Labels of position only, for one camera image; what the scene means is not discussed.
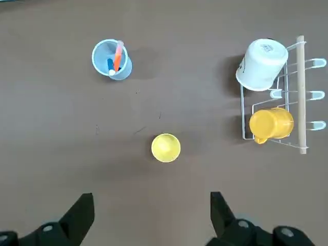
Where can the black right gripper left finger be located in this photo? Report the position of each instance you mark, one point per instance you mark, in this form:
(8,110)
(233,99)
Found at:
(77,217)

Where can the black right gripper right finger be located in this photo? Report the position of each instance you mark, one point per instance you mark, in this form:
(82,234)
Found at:
(223,220)

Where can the yellow plastic cup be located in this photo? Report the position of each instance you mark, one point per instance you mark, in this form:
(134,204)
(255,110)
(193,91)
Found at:
(166,147)

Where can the yellow-orange mug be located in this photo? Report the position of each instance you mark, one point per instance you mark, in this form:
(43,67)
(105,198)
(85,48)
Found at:
(271,124)

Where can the clear plastic measuring beaker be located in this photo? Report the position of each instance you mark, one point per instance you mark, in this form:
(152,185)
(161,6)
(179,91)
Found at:
(125,70)

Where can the blue marker pen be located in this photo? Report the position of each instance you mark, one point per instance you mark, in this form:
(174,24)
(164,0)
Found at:
(110,65)

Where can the white ceramic mug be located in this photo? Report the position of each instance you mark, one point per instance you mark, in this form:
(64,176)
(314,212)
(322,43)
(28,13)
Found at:
(261,64)

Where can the orange marker pen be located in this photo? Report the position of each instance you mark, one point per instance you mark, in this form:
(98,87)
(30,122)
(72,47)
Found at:
(118,56)

